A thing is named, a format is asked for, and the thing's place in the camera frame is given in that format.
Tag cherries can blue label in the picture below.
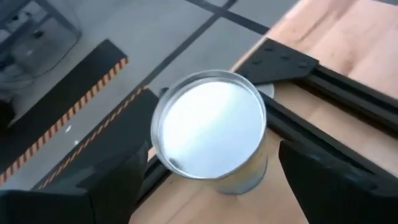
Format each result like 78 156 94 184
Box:
150 69 269 195

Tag black mat orange stripes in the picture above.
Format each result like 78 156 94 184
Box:
0 39 129 187
30 85 160 191

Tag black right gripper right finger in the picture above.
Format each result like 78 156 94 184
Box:
278 139 398 224

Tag clear plastic bin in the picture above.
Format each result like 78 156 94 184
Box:
0 0 82 94

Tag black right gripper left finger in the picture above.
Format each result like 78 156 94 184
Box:
0 140 151 224

